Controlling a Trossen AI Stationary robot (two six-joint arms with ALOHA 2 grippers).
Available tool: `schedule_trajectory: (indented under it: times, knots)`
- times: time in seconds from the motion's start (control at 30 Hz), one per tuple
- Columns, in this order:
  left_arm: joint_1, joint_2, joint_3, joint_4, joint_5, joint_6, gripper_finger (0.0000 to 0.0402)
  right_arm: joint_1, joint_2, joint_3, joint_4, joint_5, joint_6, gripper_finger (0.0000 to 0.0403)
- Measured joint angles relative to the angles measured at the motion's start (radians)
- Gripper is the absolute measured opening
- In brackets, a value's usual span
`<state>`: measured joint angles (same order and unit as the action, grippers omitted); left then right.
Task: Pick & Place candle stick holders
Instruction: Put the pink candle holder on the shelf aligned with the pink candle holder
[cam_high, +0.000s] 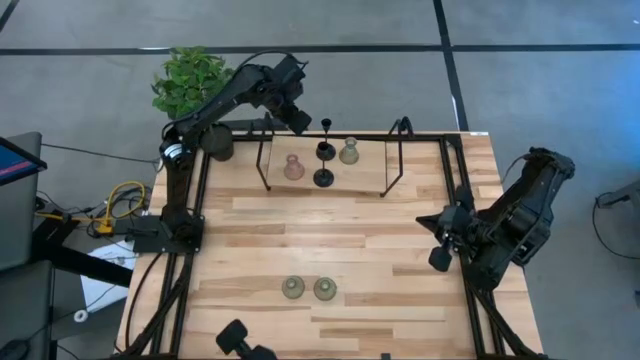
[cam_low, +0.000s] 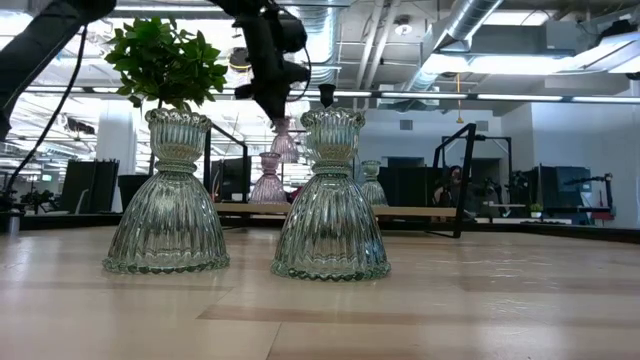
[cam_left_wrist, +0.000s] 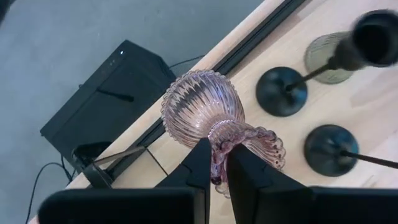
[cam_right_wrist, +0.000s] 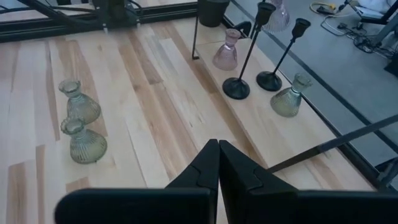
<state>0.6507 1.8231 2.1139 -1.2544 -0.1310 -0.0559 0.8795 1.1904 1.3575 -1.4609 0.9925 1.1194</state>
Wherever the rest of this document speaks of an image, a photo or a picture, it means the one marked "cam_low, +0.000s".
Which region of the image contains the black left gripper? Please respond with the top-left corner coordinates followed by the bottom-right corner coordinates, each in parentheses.
top-left (233, 14), bottom-right (311, 121)

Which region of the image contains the pink glass candle holder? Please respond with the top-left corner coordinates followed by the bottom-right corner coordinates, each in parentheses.
top-left (248, 151), bottom-right (290, 205)
top-left (269, 117), bottom-right (300, 164)

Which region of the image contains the black slender candlestick holder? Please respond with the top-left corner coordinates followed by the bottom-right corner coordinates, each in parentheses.
top-left (318, 83), bottom-right (338, 110)

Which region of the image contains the small distant clear glass vase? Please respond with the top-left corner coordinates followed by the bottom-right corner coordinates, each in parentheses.
top-left (359, 159), bottom-right (390, 207)

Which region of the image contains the clear ribbed glass vase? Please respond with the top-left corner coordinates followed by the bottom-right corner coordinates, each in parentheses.
top-left (269, 105), bottom-right (392, 282)
top-left (102, 107), bottom-right (231, 275)

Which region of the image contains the black monitor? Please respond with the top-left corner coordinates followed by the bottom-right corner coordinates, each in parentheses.
top-left (212, 156), bottom-right (252, 202)
top-left (512, 164), bottom-right (594, 211)

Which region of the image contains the green leafy artificial plant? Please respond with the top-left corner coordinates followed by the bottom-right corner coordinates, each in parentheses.
top-left (103, 16), bottom-right (229, 114)

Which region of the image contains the long ceiling light strip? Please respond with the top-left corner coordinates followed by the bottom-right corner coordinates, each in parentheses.
top-left (379, 91), bottom-right (469, 100)
top-left (475, 93), bottom-right (565, 103)
top-left (571, 95), bottom-right (640, 105)

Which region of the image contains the black plant pot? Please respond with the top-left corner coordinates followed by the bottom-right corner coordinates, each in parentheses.
top-left (117, 173), bottom-right (152, 214)

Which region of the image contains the yellow hanging pendant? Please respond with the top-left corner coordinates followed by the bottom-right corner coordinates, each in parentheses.
top-left (453, 72), bottom-right (465, 125)

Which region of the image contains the person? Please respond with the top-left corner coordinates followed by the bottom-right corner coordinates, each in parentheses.
top-left (433, 164), bottom-right (484, 221)

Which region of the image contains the black partition panel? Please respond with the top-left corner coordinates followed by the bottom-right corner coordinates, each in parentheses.
top-left (58, 158), bottom-right (121, 215)

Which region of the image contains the silver ceiling duct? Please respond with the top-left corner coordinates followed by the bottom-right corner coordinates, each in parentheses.
top-left (299, 4), bottom-right (347, 86)
top-left (399, 0), bottom-right (505, 94)

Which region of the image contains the black metal shelf leg frame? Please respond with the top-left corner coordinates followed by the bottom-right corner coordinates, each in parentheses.
top-left (432, 122), bottom-right (478, 240)
top-left (202, 122), bottom-right (249, 229)

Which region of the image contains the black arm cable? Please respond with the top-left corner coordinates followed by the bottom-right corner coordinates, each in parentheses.
top-left (2, 27), bottom-right (89, 197)

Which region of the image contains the black aluminium rig frame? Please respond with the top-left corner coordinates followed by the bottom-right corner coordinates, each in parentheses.
top-left (0, 212), bottom-right (640, 246)

